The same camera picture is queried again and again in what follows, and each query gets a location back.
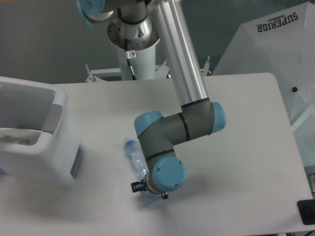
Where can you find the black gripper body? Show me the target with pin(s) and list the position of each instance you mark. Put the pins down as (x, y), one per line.
(147, 187)

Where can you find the clear plastic water bottle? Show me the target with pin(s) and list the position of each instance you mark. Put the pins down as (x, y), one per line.
(134, 152)

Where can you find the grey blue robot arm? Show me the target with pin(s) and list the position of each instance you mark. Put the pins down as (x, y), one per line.
(199, 115)

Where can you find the white trash can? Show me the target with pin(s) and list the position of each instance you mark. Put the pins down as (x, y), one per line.
(39, 140)

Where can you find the black device at table corner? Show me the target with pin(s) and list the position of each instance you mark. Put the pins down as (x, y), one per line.
(307, 211)

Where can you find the white umbrella with lettering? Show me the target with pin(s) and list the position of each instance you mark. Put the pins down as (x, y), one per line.
(283, 44)

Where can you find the white metal base bracket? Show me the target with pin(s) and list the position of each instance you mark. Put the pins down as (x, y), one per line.
(114, 74)

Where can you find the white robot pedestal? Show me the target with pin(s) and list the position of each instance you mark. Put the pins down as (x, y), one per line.
(136, 48)

